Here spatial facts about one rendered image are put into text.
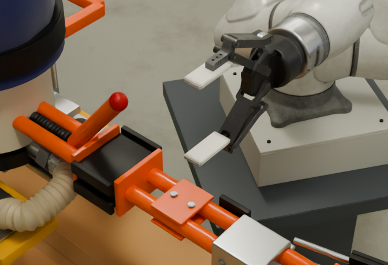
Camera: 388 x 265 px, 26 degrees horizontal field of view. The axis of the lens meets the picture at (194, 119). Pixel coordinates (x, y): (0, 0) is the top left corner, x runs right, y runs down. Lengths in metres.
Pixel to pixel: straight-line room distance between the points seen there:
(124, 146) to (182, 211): 0.14
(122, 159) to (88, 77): 2.27
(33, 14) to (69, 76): 2.28
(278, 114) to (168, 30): 1.87
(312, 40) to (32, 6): 0.43
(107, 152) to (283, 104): 0.75
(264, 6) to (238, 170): 0.49
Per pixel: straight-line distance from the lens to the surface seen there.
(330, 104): 1.80
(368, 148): 1.80
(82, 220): 1.43
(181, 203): 1.02
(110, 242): 1.39
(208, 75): 1.11
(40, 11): 1.08
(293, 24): 1.28
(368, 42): 1.69
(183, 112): 1.94
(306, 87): 1.74
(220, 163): 1.81
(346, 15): 1.33
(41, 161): 1.19
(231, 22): 1.45
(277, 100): 1.78
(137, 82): 3.29
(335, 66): 1.71
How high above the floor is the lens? 1.97
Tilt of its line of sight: 39 degrees down
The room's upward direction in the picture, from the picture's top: straight up
